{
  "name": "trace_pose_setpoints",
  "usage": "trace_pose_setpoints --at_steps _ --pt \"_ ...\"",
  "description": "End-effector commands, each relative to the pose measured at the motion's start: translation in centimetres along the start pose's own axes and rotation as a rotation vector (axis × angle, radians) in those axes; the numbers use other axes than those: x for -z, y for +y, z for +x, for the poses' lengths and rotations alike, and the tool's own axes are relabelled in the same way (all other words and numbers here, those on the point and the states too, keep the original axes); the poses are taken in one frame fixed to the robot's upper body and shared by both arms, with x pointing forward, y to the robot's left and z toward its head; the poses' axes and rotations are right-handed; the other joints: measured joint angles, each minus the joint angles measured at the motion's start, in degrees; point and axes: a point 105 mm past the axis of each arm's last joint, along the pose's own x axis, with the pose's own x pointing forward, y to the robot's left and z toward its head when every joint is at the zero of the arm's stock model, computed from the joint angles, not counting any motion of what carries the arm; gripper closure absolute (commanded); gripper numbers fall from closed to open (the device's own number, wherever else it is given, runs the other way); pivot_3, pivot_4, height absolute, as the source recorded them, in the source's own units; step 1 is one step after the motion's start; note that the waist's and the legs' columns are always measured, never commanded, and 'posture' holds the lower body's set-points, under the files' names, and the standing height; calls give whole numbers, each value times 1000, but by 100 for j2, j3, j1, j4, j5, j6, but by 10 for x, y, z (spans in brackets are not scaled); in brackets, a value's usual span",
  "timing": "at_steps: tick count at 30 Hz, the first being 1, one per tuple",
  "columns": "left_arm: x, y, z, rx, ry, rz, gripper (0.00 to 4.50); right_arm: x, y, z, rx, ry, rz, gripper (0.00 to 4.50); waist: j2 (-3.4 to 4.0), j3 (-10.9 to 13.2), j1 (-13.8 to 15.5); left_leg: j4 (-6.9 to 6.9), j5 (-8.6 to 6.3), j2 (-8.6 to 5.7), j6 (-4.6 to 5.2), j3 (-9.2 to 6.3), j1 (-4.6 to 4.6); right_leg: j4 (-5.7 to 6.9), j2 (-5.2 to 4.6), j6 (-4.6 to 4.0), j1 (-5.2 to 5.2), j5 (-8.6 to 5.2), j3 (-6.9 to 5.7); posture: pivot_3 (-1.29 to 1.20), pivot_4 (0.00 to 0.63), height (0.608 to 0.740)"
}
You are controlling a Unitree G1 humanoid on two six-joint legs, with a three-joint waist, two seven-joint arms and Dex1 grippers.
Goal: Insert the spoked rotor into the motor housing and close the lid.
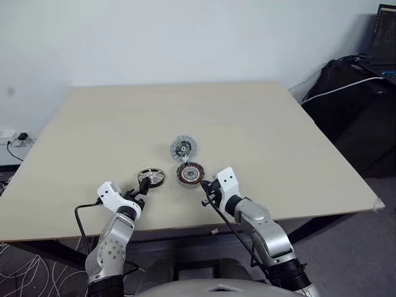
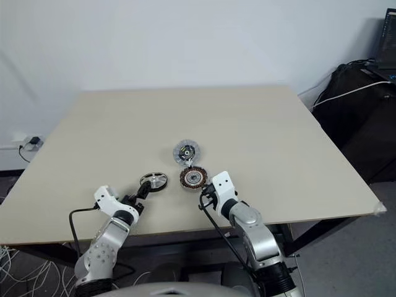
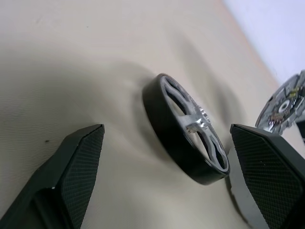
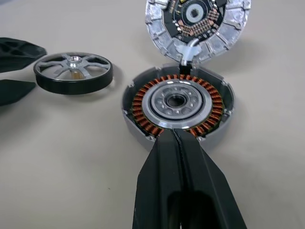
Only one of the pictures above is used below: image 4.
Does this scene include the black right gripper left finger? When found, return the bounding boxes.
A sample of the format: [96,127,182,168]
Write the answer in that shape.
[132,129,189,229]

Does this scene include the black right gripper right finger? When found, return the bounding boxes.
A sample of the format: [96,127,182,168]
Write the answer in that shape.
[173,130,248,229]

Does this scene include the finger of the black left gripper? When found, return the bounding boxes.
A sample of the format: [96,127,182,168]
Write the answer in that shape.
[0,37,48,72]
[0,79,37,107]

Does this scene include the grey motor housing copper windings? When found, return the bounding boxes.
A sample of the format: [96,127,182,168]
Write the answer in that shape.
[121,63,235,153]

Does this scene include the black rimmed spoked rotor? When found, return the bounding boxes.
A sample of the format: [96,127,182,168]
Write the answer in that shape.
[33,52,113,95]

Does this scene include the round silver motor lid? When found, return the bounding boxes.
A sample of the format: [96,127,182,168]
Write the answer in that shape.
[144,0,252,65]

